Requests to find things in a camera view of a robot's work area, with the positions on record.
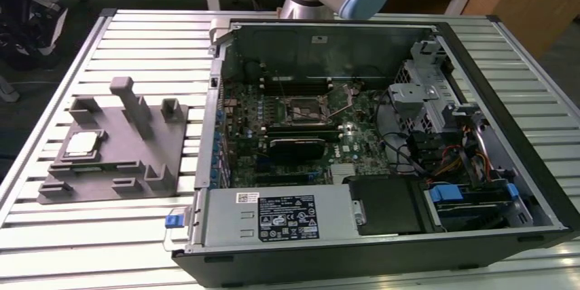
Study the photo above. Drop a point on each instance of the silver CPU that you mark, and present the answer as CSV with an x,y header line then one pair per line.
x,y
83,144

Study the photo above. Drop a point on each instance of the CPU socket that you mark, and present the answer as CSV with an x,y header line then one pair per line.
x,y
302,105

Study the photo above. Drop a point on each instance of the white plastic foot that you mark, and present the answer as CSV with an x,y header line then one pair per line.
x,y
10,94

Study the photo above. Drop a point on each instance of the grey parts rack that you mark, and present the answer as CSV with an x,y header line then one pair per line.
x,y
114,154

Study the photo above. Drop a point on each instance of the green RAM stick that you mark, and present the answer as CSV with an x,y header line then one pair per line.
x,y
106,166
299,133

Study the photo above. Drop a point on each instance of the green motherboard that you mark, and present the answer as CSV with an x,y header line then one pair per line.
x,y
245,113

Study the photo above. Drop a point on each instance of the thin metal locking lever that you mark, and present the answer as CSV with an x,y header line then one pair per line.
x,y
283,89
306,115

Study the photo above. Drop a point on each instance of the blue case latch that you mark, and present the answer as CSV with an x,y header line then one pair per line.
x,y
174,221

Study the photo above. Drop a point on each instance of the black graphics card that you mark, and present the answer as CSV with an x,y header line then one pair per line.
x,y
295,150

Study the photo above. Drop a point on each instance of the grey power supply unit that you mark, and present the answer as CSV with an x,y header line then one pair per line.
x,y
227,218

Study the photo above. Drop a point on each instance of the black expansion slot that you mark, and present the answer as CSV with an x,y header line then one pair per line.
x,y
281,179

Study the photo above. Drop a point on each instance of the silver chipset heatsink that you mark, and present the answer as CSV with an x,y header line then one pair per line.
x,y
343,172

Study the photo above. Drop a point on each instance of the silver metal drive cage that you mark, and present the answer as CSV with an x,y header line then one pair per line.
x,y
410,94

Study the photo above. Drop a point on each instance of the black open PC case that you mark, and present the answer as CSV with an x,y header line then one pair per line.
x,y
318,263

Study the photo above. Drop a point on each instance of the black plastic shroud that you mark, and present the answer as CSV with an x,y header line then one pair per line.
x,y
390,205

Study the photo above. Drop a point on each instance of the hard disk in blue carrier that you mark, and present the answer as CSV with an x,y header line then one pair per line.
x,y
446,195

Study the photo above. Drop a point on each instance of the wooden cabinet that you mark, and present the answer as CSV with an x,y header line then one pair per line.
x,y
535,4

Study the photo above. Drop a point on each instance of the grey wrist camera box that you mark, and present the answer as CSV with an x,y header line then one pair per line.
x,y
53,4

